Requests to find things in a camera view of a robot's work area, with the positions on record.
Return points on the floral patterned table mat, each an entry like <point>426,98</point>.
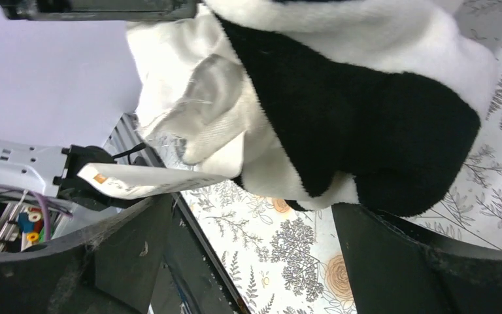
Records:
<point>471,210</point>

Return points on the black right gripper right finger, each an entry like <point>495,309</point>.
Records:
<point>395,266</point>

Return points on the black white striped pillowcase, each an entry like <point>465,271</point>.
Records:
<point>373,102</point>

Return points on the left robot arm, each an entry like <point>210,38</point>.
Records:
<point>52,172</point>

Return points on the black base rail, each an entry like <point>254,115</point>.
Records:
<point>191,277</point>

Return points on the white care label tag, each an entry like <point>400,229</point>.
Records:
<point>133,182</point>

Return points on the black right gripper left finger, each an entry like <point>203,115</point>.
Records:
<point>107,267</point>

